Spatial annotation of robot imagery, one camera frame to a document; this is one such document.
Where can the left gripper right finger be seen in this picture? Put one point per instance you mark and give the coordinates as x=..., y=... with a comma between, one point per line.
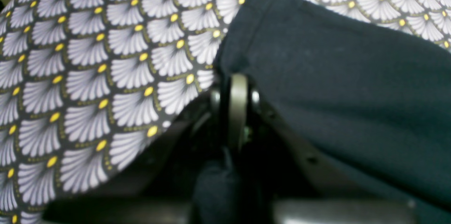
x=301, y=186

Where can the fan patterned tablecloth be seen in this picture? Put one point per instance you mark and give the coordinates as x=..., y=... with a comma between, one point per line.
x=87, y=85

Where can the dark grey T-shirt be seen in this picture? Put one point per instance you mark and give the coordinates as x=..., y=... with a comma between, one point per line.
x=374, y=101

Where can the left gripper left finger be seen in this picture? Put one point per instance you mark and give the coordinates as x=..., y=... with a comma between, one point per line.
x=189, y=175

